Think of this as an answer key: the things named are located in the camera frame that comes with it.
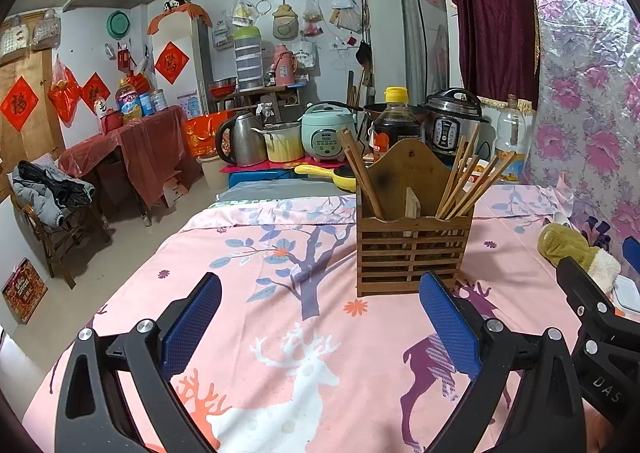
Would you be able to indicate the green round basin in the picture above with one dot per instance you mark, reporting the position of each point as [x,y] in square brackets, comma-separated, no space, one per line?
[119,24]

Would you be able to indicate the magenta mat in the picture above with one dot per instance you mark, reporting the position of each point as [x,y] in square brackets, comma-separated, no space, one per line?
[235,169]

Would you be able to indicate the panda plush toy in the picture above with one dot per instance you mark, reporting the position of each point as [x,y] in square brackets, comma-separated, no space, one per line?
[175,0]

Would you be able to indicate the clear bag with red contents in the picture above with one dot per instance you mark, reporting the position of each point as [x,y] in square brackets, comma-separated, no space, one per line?
[312,15]

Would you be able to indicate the pink thermos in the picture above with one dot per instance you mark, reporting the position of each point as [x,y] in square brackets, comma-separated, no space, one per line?
[286,68]

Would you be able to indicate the red hanging ornament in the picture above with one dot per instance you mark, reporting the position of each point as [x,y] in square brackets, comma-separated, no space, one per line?
[125,60]

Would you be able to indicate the small red diamond paper decoration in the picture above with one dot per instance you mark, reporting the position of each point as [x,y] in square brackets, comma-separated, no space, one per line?
[95,92]

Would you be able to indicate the wooden chopstick holder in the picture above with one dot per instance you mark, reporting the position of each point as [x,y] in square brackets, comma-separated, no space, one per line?
[415,253]

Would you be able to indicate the brown frying pan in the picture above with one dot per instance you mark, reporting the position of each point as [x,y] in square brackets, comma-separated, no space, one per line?
[372,109]

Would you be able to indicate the white plastic lid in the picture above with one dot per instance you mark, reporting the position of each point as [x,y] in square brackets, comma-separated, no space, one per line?
[627,293]

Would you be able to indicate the stacked grey container green lid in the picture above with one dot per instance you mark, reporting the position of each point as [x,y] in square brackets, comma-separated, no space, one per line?
[248,63]

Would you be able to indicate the cardboard box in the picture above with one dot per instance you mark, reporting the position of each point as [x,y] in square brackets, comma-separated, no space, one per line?
[175,190]

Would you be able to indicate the dark sauce bottle yellow cap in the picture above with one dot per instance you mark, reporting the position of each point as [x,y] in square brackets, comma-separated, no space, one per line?
[397,128]

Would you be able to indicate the red printed box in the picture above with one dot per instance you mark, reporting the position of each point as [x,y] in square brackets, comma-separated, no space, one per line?
[22,290]

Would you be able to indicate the plastic wrapped white bag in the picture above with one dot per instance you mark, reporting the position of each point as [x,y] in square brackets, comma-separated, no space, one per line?
[15,38]
[46,30]

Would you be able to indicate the red plastic bag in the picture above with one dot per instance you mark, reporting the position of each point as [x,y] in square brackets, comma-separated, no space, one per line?
[65,93]

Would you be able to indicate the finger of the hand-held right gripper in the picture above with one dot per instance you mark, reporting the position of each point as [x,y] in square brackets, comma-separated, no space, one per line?
[590,298]
[632,255]

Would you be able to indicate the clear bag with yellow contents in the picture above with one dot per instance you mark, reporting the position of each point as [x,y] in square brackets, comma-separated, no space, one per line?
[245,10]

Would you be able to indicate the pale yellow pot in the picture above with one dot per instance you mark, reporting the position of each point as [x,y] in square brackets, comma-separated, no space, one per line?
[282,145]

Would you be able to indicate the small yellow frying pan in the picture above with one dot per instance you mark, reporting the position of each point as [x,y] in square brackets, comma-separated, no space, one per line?
[345,180]

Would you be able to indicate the wooden chair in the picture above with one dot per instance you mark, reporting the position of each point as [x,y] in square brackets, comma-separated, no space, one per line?
[60,243]

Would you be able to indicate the pile of dark clothes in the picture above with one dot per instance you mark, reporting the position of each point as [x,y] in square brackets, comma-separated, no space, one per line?
[45,193]

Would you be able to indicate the brown wooden door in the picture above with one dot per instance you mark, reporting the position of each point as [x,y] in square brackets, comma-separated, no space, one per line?
[42,143]

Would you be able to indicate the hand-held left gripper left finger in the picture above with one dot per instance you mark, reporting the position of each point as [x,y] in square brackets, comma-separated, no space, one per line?
[195,323]

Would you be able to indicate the dark red curtain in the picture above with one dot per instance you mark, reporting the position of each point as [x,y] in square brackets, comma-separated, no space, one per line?
[490,8]

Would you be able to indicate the red basin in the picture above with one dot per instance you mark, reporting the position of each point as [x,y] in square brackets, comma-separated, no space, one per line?
[222,90]

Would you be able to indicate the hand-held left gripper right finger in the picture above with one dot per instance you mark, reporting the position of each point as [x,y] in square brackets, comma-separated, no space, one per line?
[447,323]

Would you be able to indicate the mint green rice cooker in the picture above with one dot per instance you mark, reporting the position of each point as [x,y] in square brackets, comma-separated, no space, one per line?
[327,138]

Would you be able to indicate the bunch of wooden chopsticks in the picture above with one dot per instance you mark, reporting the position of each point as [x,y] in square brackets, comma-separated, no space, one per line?
[361,168]

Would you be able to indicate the white refrigerator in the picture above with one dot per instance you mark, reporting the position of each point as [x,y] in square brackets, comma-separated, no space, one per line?
[165,35]

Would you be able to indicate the dark purple patterned cloth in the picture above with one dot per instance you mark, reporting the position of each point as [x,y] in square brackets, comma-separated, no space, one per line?
[597,230]

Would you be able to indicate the yellow cooking oil bottle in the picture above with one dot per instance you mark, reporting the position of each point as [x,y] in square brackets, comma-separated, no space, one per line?
[129,103]

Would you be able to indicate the wooden side table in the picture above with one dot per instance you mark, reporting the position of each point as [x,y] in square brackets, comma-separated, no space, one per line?
[270,92]

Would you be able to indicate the beige fabric bag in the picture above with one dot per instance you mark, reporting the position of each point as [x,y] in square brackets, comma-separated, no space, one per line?
[285,23]

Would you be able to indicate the floral foil wall covering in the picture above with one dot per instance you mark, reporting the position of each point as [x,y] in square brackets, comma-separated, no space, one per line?
[585,83]

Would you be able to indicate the white tote bag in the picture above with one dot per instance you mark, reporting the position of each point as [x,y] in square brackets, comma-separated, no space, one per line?
[305,55]

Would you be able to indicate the white plastic bucket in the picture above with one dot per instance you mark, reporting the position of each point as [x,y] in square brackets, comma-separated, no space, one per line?
[212,175]

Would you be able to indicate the clear plastic oil bottle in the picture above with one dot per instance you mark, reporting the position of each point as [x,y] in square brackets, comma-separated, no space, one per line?
[510,133]

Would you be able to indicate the white hanging bag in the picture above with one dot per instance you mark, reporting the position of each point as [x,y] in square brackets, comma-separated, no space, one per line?
[345,13]

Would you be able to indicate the red cloth covered table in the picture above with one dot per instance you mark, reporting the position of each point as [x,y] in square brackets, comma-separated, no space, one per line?
[150,148]

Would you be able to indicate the white figurine bottle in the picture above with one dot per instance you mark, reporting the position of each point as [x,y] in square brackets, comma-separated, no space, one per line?
[100,106]

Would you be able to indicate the steel electric kettle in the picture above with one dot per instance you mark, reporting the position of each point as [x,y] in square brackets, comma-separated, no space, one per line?
[245,143]

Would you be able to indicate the green and white plush toy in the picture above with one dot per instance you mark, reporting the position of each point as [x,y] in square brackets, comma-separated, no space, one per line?
[565,243]

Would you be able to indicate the red gift box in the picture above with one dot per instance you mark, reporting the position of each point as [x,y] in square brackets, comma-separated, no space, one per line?
[200,138]

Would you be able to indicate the white spoon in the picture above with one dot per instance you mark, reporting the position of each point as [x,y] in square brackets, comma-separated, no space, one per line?
[561,219]

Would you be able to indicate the orange cloth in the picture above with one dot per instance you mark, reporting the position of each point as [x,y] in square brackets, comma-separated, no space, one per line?
[172,15]

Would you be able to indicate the pink deer print bedsheet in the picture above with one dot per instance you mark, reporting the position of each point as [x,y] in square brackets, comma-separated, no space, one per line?
[240,293]

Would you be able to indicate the silver black pressure cooker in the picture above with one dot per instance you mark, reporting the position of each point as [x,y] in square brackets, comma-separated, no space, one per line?
[450,133]

